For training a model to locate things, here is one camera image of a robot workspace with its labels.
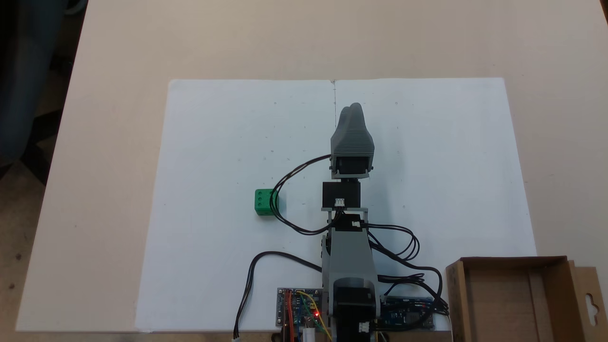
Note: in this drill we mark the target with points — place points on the blue circuit board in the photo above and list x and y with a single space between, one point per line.
403 313

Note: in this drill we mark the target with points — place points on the brown cardboard box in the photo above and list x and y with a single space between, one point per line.
503 294

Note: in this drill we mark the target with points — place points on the dark blue chair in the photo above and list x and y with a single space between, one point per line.
23 80

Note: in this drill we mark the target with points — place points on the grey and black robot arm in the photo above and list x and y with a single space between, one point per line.
349 256

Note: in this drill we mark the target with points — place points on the grey circuit board, red LED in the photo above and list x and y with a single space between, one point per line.
299 308

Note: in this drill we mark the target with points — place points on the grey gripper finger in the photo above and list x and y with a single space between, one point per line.
345 116

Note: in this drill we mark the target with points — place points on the green dice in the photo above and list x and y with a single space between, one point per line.
263 202

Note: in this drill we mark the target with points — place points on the white paper sheet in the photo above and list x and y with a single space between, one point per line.
441 166
223 156

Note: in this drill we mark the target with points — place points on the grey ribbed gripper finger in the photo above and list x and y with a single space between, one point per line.
356 128

